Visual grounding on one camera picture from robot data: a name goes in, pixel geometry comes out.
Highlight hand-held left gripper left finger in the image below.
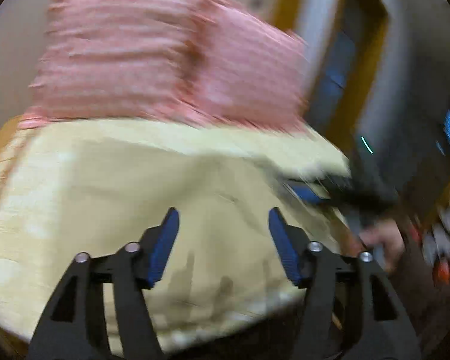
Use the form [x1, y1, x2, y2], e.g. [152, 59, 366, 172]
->
[26, 207, 180, 360]

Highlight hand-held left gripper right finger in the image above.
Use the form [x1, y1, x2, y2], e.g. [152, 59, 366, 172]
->
[268, 207, 422, 360]

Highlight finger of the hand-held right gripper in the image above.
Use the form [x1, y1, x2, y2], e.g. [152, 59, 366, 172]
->
[281, 178, 334, 208]

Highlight beige pants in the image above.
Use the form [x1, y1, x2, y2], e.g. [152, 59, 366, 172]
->
[0, 118, 355, 355]

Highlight person's right hand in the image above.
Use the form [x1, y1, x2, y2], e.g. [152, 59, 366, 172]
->
[358, 220, 406, 275]

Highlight blurred colourful clutter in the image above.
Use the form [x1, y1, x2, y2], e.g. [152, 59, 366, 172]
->
[414, 180, 450, 287]

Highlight pink striped cloth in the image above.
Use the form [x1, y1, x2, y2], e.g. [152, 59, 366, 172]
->
[17, 0, 312, 134]

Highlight yellow wooden door frame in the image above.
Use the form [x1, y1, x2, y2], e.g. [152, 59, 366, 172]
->
[270, 0, 392, 151]

